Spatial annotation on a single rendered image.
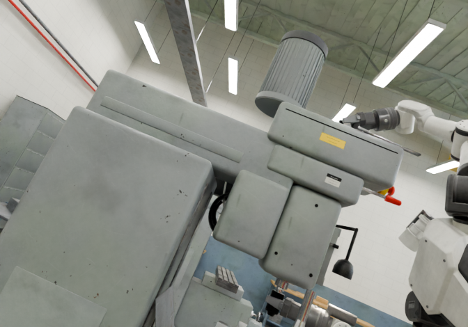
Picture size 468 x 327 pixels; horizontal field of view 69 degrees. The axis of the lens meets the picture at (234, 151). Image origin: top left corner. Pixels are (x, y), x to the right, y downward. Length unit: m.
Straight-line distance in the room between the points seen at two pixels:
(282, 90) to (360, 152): 0.36
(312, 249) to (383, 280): 7.31
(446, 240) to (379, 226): 7.39
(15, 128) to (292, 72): 5.15
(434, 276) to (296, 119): 0.63
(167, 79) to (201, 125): 7.57
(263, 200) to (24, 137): 5.07
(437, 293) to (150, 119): 1.02
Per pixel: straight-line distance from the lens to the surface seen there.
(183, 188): 1.07
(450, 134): 1.37
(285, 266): 1.19
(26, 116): 6.03
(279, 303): 1.27
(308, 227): 1.20
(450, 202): 1.07
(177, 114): 1.26
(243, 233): 1.16
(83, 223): 1.14
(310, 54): 1.40
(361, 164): 1.25
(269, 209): 1.17
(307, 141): 1.22
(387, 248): 8.51
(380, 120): 1.42
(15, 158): 5.91
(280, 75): 1.34
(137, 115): 1.28
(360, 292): 8.34
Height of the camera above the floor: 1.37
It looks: 13 degrees up
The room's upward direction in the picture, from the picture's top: 24 degrees clockwise
